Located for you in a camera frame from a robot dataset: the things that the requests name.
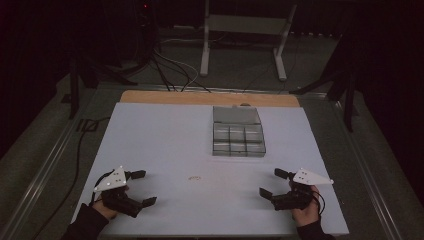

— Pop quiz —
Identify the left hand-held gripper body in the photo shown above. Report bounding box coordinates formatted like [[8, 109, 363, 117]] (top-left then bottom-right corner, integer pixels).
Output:
[[94, 165, 145, 219]]

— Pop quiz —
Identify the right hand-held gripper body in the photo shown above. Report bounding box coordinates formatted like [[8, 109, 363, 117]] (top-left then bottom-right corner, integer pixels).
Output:
[[270, 167, 335, 212]]

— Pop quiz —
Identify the clear plastic compartment box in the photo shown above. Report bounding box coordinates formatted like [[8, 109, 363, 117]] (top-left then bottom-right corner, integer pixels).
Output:
[[212, 105, 267, 158]]

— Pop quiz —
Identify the person's right hand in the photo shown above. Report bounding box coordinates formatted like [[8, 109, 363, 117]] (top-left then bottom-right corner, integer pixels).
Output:
[[291, 185, 321, 228]]

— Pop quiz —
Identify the person's left hand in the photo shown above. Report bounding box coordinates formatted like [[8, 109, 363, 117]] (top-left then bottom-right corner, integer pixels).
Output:
[[92, 185, 130, 221]]

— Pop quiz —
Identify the white table cover board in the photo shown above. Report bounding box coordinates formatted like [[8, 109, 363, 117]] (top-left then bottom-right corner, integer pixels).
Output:
[[71, 102, 350, 237]]

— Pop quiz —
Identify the wooden table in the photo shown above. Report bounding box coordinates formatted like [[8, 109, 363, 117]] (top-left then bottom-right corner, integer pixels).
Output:
[[119, 89, 301, 108]]

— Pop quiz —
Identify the black tripod stand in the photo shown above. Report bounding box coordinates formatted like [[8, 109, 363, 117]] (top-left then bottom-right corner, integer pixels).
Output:
[[289, 39, 359, 133], [67, 56, 138, 120]]

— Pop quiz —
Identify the dark device with red light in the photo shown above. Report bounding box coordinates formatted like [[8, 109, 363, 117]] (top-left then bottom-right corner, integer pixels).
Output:
[[132, 0, 158, 64]]

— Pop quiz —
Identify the white metal stand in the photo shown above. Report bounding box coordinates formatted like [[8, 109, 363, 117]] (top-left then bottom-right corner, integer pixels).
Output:
[[199, 0, 298, 82]]

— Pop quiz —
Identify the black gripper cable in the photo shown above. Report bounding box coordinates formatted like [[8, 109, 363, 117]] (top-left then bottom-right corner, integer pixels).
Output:
[[89, 169, 115, 206], [312, 190, 327, 216]]

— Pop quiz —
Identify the black floor cable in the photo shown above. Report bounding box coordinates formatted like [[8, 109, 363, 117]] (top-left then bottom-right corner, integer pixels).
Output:
[[31, 116, 112, 240]]

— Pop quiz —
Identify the metal floor rail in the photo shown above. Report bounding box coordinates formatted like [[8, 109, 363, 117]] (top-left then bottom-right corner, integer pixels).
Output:
[[328, 96, 403, 240], [0, 87, 101, 240]]

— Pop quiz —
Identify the bundle of black cables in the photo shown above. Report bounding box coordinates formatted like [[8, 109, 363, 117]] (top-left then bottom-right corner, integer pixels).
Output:
[[146, 49, 213, 94]]

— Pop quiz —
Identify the white cable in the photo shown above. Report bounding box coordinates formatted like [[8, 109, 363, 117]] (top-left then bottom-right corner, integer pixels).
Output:
[[153, 37, 218, 92]]

